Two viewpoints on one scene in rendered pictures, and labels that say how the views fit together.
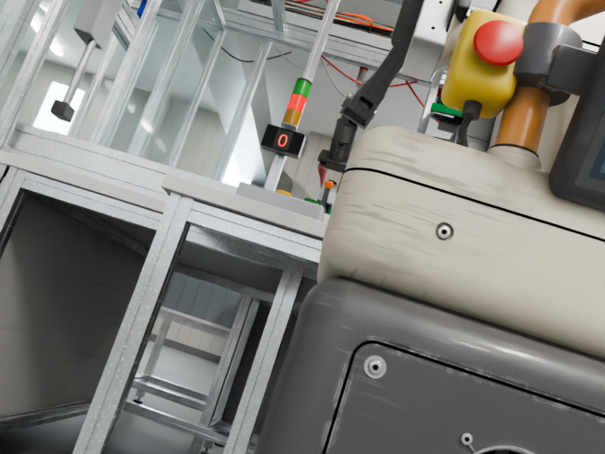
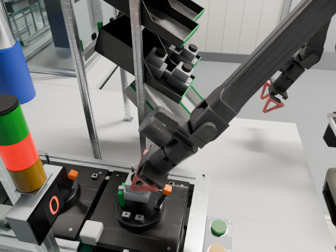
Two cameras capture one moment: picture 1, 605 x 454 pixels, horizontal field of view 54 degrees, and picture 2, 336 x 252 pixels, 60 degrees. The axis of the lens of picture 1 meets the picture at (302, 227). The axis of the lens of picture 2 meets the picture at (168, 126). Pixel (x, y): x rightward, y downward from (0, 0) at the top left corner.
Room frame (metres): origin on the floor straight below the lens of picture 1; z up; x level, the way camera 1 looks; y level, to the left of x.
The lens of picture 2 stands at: (1.49, 0.44, 1.63)
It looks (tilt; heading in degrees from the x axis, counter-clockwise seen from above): 38 degrees down; 275
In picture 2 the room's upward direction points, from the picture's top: straight up
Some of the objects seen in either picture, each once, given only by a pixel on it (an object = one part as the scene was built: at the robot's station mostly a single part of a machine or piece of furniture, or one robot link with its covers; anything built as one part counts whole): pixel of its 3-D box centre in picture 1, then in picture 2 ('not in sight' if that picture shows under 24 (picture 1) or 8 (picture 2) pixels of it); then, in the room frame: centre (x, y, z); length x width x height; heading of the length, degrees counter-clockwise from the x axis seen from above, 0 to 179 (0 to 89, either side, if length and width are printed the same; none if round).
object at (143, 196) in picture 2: (328, 194); (133, 185); (1.62, -0.04, 1.06); 0.08 x 0.04 x 0.07; 174
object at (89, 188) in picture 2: not in sight; (50, 183); (1.86, -0.07, 1.01); 0.24 x 0.24 x 0.13; 84
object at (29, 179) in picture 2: (291, 119); (26, 170); (1.74, 0.14, 1.29); 0.05 x 0.05 x 0.05
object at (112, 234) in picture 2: not in sight; (140, 209); (1.61, -0.04, 0.96); 0.24 x 0.24 x 0.02; 84
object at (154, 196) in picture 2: not in sight; (139, 205); (1.61, -0.04, 0.98); 0.14 x 0.14 x 0.02
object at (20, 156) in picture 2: (296, 104); (17, 148); (1.74, 0.14, 1.34); 0.05 x 0.05 x 0.05
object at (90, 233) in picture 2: not in sight; (92, 232); (1.71, 0.05, 0.97); 0.05 x 0.05 x 0.04; 84
